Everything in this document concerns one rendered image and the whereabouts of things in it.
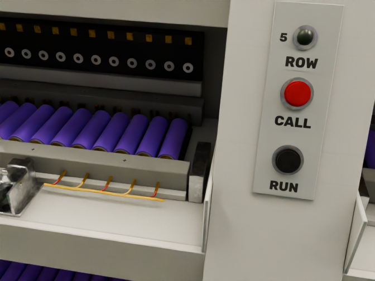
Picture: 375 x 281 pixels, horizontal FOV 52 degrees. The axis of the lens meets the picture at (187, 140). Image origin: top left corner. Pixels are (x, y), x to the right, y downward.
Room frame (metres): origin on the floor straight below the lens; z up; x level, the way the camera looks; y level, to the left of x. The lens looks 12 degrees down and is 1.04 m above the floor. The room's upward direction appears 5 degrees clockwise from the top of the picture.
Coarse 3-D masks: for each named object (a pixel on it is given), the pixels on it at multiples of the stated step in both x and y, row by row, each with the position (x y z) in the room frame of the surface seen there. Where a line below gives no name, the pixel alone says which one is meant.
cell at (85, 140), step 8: (96, 112) 0.40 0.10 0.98; (104, 112) 0.39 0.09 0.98; (96, 120) 0.38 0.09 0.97; (104, 120) 0.38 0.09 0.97; (88, 128) 0.36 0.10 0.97; (96, 128) 0.37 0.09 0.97; (104, 128) 0.38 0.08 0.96; (80, 136) 0.35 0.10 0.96; (88, 136) 0.35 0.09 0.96; (96, 136) 0.36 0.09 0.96; (72, 144) 0.34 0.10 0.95; (80, 144) 0.34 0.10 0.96; (88, 144) 0.34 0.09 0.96
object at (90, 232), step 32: (0, 64) 0.45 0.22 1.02; (192, 128) 0.41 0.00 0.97; (192, 160) 0.35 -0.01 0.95; (64, 192) 0.31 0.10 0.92; (192, 192) 0.29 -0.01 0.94; (0, 224) 0.27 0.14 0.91; (32, 224) 0.27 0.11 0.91; (64, 224) 0.27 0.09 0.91; (96, 224) 0.27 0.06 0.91; (128, 224) 0.27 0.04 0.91; (160, 224) 0.28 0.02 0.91; (192, 224) 0.28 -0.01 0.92; (0, 256) 0.29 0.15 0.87; (32, 256) 0.28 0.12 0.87; (64, 256) 0.28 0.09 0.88; (96, 256) 0.27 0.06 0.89; (128, 256) 0.26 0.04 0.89; (160, 256) 0.26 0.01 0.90; (192, 256) 0.25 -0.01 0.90
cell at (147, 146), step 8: (152, 120) 0.38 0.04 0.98; (160, 120) 0.38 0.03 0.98; (152, 128) 0.37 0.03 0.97; (160, 128) 0.37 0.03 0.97; (144, 136) 0.36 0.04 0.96; (152, 136) 0.35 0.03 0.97; (160, 136) 0.36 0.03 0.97; (144, 144) 0.34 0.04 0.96; (152, 144) 0.34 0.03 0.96; (160, 144) 0.36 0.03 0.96; (136, 152) 0.33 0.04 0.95; (144, 152) 0.33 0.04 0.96; (152, 152) 0.33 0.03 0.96
